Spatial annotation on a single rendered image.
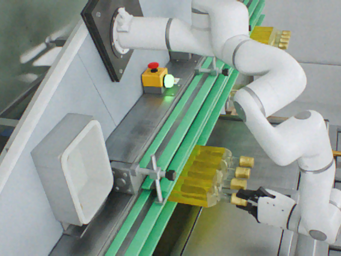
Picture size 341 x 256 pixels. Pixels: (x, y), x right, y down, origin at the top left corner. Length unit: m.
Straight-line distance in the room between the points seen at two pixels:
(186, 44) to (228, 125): 0.75
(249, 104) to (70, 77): 0.46
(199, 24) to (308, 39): 6.21
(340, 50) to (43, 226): 6.65
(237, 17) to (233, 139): 0.82
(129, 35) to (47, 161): 0.45
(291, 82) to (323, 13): 6.20
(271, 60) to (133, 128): 0.53
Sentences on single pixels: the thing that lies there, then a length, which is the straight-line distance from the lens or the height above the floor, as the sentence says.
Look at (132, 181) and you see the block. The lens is 1.18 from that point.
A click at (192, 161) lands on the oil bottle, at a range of 1.35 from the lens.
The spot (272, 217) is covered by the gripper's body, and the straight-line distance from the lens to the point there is 1.21.
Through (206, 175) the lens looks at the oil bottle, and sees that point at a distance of 1.29.
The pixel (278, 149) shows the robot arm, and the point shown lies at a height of 1.28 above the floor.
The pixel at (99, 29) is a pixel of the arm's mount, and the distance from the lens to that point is 1.16.
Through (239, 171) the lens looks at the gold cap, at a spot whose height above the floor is 1.13.
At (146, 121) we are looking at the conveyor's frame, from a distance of 1.34.
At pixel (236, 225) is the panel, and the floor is 1.14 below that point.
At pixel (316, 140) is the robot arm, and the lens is 0.94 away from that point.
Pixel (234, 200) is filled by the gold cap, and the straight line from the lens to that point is 1.24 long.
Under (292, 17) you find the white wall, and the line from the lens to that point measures 7.19.
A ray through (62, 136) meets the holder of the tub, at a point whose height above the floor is 0.79.
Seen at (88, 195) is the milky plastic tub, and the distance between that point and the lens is 1.15.
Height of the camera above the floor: 1.37
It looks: 20 degrees down
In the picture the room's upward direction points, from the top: 96 degrees clockwise
